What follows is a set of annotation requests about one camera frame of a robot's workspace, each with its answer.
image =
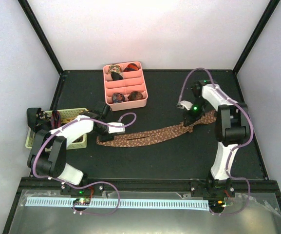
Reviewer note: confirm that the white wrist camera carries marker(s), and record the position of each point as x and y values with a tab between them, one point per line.
184	105
116	128

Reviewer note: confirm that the pink divided organizer box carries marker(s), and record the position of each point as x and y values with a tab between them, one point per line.
133	81

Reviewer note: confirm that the black corner frame post left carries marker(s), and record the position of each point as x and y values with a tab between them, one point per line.
40	34

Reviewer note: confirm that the yellow patterned tie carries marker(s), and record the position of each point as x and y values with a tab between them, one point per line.
69	115

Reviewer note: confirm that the dark striped tie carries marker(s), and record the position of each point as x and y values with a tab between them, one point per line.
55	119

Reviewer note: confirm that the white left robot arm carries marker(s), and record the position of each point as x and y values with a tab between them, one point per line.
48	156

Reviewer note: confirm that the black orange rolled tie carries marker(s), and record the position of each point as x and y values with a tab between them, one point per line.
131	67

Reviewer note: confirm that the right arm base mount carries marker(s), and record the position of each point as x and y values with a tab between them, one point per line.
217	192

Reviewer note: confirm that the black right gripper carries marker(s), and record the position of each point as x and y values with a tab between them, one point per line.
191	118

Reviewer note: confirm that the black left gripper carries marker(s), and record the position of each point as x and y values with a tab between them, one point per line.
103	138

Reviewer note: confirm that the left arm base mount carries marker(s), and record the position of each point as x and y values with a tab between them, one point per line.
82	197

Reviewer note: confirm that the light blue cable duct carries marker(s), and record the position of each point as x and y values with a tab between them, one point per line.
108	203

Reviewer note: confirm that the blue patterned rolled tie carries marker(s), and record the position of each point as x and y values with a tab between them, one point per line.
118	98

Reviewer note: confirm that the floral rolled tie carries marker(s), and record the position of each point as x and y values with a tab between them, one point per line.
114	68

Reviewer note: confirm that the dark brown rolled tie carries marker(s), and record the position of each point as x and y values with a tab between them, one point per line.
135	95

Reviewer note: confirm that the black patterned tie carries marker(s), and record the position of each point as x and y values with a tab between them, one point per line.
38	119

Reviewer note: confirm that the brown floral necktie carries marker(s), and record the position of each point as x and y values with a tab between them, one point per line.
147	138

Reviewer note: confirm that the light green plastic basket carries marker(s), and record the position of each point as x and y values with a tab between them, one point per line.
31	135

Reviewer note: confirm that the black corner frame post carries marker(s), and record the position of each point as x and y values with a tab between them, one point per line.
264	19
40	34

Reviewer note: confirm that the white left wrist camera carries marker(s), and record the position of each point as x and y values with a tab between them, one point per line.
116	128

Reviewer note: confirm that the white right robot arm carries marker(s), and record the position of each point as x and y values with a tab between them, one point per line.
232	126

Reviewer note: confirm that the black corner frame post right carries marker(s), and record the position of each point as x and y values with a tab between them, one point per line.
264	19

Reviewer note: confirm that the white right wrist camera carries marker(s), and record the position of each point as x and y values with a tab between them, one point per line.
184	105

